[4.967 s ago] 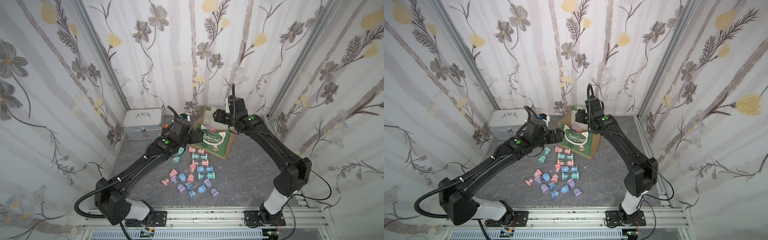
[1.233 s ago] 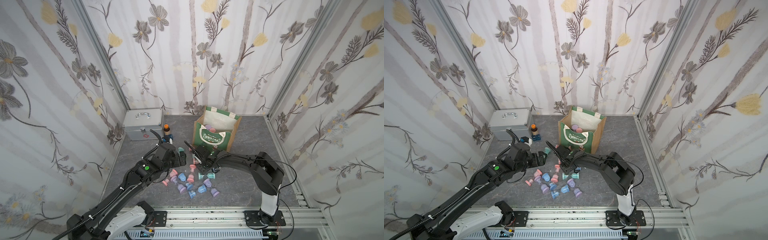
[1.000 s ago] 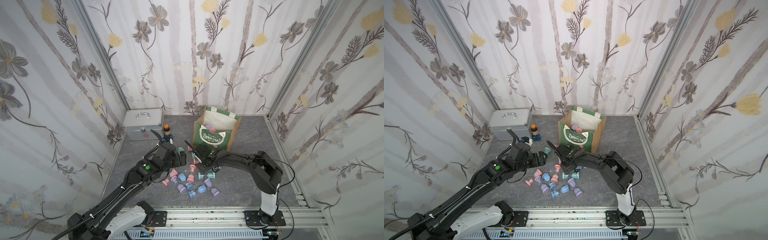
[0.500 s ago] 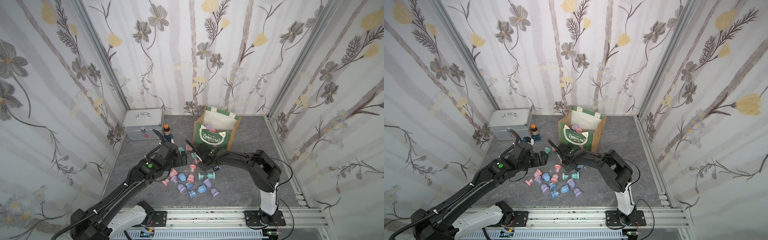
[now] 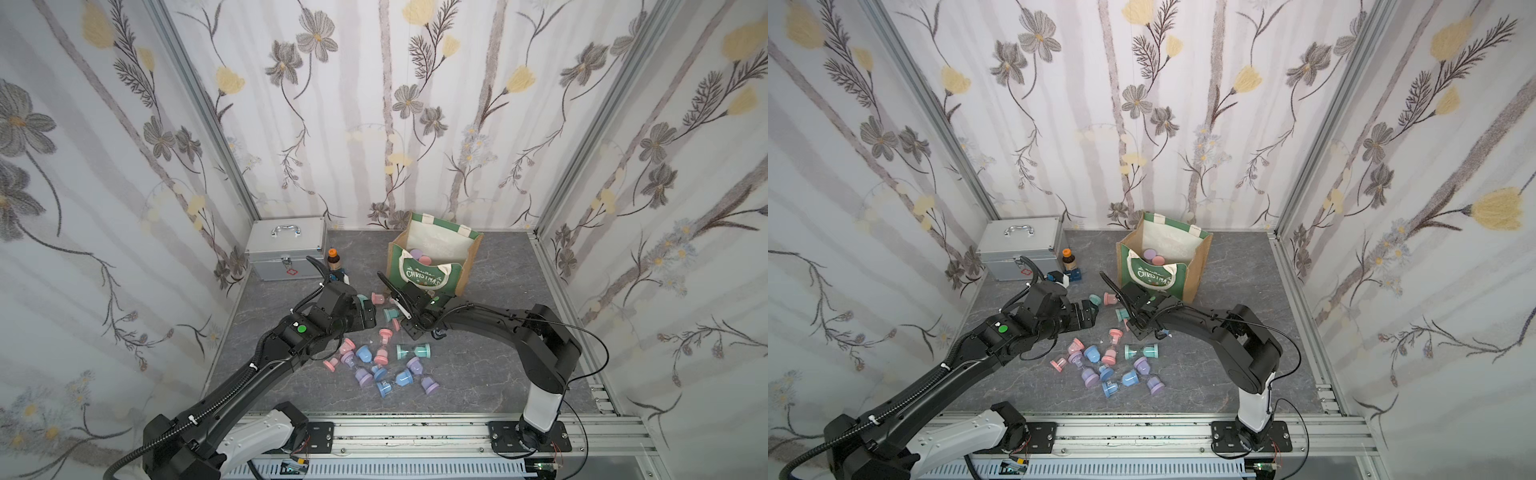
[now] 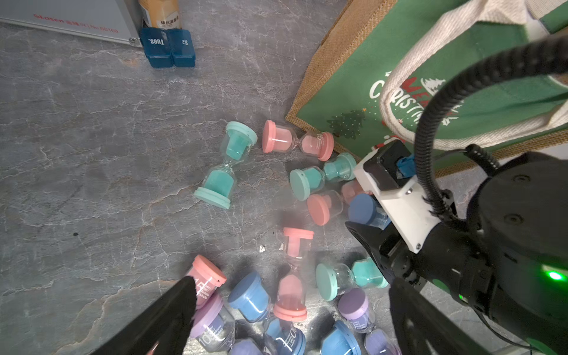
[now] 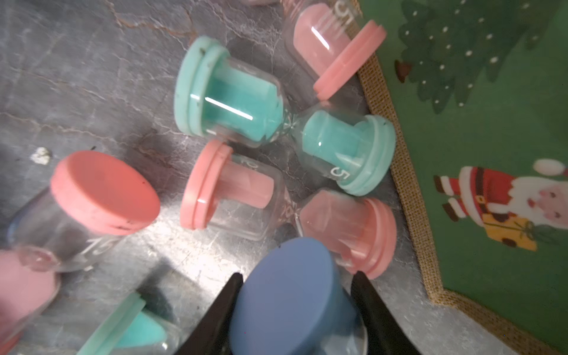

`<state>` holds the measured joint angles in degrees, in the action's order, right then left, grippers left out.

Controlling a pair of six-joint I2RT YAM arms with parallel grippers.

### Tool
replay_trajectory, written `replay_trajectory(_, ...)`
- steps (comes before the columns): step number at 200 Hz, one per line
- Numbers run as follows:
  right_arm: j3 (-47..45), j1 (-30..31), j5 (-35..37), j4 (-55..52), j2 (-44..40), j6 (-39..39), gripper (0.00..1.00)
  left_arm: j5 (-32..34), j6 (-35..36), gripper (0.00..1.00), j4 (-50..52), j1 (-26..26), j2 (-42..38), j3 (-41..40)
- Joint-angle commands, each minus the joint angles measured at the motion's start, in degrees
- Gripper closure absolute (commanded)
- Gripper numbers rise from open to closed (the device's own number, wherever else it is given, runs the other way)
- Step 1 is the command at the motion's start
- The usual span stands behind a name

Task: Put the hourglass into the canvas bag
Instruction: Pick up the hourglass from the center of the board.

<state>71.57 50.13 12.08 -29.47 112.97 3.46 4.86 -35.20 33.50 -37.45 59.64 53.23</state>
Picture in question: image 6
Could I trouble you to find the blue pill organizer box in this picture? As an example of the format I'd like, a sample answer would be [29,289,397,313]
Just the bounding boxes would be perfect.
[140,28,196,68]

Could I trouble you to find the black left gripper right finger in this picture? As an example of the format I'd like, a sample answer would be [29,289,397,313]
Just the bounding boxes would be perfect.
[389,278,489,354]

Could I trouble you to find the silver metal case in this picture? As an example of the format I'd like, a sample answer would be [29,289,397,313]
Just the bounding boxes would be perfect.
[1,0,143,47]

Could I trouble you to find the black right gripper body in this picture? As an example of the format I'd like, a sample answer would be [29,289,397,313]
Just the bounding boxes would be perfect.
[346,221,439,288]

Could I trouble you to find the brown bottle orange cap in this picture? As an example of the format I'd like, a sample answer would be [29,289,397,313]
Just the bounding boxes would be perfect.
[138,0,181,30]

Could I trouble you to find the teal hourglass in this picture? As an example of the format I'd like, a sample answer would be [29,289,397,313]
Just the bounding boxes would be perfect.
[316,257,389,301]
[194,121,257,209]

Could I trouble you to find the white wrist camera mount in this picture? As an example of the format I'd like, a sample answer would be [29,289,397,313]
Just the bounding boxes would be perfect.
[354,140,441,254]

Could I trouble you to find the black corrugated cable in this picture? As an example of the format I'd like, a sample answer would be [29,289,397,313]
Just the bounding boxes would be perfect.
[413,33,568,223]

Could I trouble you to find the green burlap canvas bag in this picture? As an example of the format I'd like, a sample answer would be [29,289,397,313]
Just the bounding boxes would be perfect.
[286,1,567,159]

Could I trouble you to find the teal hourglass middle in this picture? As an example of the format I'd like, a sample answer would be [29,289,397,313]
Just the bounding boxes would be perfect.
[316,257,389,301]

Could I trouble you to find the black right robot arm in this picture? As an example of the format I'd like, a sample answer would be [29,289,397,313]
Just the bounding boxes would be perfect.
[346,152,567,354]

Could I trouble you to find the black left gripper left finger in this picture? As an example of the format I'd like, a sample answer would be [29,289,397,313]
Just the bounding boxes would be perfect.
[94,276,197,354]

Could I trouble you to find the pink hourglass near bag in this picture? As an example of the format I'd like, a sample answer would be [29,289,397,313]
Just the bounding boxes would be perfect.
[262,120,334,161]

